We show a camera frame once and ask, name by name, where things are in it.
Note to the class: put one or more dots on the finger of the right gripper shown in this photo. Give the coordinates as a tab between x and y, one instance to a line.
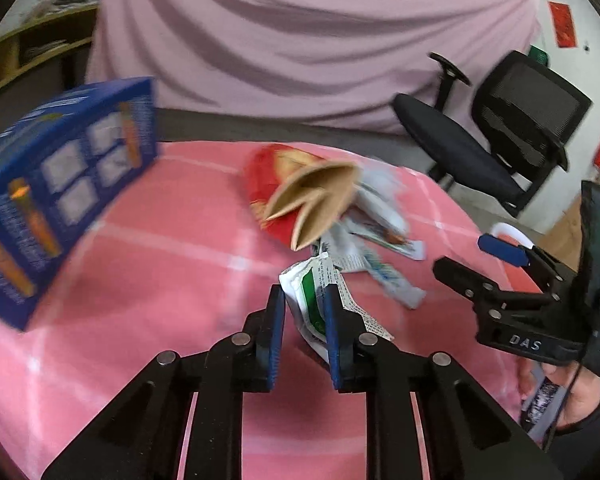
478	288
528	269

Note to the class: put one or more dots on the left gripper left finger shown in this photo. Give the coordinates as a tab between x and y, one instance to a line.
181	416

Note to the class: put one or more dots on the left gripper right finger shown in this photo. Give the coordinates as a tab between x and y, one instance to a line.
426	417

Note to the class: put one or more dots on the white blue medicine sachet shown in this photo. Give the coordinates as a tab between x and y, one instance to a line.
361	258

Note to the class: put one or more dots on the green white medicine sachet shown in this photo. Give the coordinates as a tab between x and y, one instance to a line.
304	285

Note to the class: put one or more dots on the grey face mask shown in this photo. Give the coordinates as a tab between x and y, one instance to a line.
376	197

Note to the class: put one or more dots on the pink white trash bin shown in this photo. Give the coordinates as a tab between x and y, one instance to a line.
506	231

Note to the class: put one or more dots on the person right hand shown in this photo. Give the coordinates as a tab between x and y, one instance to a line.
584	396

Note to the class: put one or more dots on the black office chair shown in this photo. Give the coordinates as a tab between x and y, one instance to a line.
526	112

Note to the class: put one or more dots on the pink checkered table cloth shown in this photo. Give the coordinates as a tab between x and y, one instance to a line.
177	262

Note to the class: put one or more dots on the pink hanging sheet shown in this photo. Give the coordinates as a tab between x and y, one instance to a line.
331	63

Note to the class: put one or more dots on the blue cardboard box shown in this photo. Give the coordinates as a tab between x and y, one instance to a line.
61	165

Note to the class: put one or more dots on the red paper wall poster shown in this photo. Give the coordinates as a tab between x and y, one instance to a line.
565	33

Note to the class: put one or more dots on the wooden wall shelf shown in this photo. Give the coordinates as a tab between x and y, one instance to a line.
58	37

